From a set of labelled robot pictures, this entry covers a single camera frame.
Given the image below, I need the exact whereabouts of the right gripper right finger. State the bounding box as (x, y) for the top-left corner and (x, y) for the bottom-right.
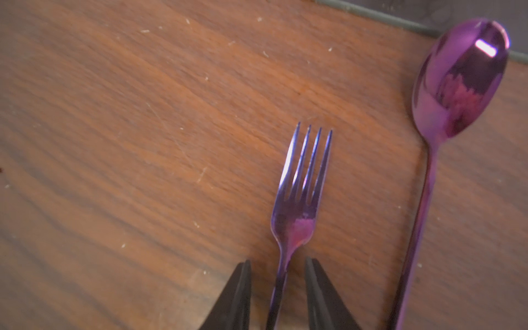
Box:
(305, 257), (361, 330)

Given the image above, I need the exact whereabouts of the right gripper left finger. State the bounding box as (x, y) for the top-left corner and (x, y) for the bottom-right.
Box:
(199, 260), (252, 330)

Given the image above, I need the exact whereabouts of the purple fork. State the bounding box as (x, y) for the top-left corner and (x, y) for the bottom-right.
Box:
(265, 124), (333, 329)

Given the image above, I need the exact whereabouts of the magenta purple spoon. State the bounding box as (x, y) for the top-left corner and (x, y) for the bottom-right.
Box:
(388, 18), (510, 329)

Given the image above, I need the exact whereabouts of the dark metal tree base plate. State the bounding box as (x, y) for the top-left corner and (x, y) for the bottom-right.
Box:
(318, 0), (527, 64)

